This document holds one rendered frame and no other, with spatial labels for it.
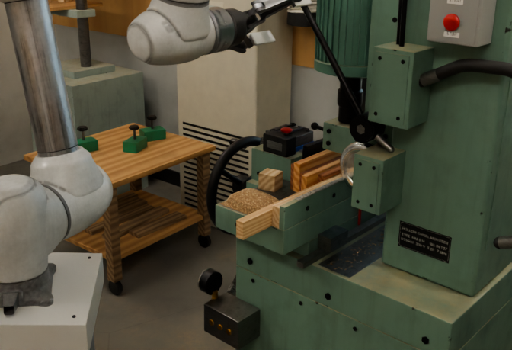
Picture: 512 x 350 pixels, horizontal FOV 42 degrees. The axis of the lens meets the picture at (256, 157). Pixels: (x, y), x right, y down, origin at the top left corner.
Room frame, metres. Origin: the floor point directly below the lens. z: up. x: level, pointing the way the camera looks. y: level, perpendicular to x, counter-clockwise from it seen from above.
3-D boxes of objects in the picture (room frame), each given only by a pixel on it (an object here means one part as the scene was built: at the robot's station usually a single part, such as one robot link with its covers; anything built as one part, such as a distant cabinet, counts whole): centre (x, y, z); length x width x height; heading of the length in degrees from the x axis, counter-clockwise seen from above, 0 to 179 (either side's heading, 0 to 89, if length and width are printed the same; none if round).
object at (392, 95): (1.27, -0.28, 1.23); 0.09 x 0.08 x 0.15; 48
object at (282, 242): (1.61, -0.15, 0.87); 0.61 x 0.30 x 0.06; 138
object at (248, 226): (1.45, -0.15, 0.92); 0.54 x 0.02 x 0.04; 138
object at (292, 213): (1.51, -0.26, 0.93); 0.60 x 0.02 x 0.06; 138
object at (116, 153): (2.86, 0.62, 0.32); 0.66 x 0.57 x 0.64; 142
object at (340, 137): (1.51, -0.23, 1.03); 0.14 x 0.07 x 0.09; 48
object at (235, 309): (1.43, 0.06, 0.58); 0.12 x 0.08 x 0.08; 48
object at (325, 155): (1.57, -0.16, 0.94); 0.19 x 0.02 x 0.07; 138
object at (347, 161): (1.35, -0.24, 1.02); 0.12 x 0.03 x 0.12; 48
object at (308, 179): (1.56, -0.20, 0.93); 0.24 x 0.02 x 0.06; 138
